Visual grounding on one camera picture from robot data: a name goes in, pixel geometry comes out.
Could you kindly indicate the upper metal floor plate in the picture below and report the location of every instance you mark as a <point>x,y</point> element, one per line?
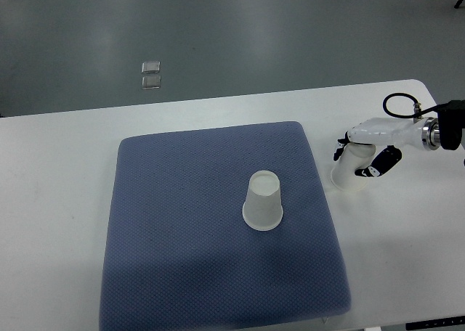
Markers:
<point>151,66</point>

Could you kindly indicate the white paper cup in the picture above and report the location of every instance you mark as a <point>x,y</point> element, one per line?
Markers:
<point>348,167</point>
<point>262,209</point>

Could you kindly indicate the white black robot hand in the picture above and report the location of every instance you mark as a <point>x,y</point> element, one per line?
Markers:
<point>376,143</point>

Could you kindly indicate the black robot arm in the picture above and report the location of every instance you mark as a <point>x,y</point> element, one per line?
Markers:
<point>451,124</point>

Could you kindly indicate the blue fabric mat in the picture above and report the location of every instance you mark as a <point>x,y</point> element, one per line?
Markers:
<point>179,255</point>

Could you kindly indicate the white paper cup on mat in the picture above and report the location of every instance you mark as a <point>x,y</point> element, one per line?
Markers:
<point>262,209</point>

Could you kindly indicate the black tripod leg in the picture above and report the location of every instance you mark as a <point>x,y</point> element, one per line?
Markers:
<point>458,4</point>

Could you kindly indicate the black table control panel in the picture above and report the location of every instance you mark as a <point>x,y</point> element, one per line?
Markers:
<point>435,323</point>

